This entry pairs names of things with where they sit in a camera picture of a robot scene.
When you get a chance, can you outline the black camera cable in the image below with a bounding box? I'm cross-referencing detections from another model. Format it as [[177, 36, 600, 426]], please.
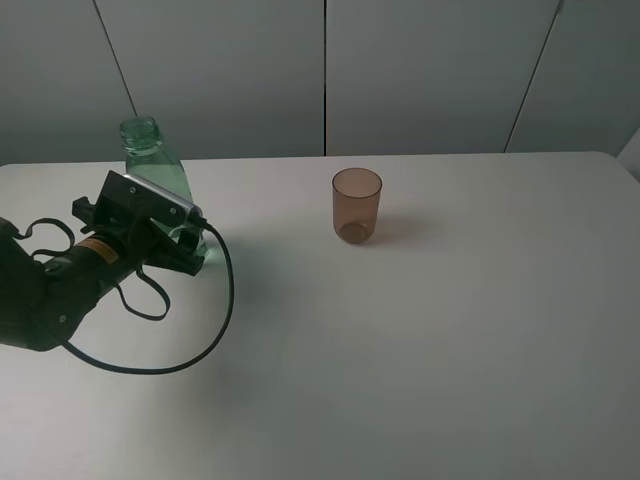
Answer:
[[63, 214, 236, 376]]

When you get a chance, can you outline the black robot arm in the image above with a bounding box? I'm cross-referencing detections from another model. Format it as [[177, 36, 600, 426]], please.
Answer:
[[1, 193, 203, 351]]

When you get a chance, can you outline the green transparent plastic bottle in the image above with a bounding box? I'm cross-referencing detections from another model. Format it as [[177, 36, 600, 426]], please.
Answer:
[[119, 116, 194, 203]]

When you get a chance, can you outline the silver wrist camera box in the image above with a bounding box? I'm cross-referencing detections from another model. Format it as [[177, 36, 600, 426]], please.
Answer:
[[97, 171, 202, 227]]

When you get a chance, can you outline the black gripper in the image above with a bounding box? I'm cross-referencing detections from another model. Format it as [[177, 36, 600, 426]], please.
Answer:
[[71, 196, 204, 276]]

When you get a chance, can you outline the pink translucent plastic cup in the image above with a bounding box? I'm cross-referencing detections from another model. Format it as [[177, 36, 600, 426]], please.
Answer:
[[332, 168, 383, 244]]

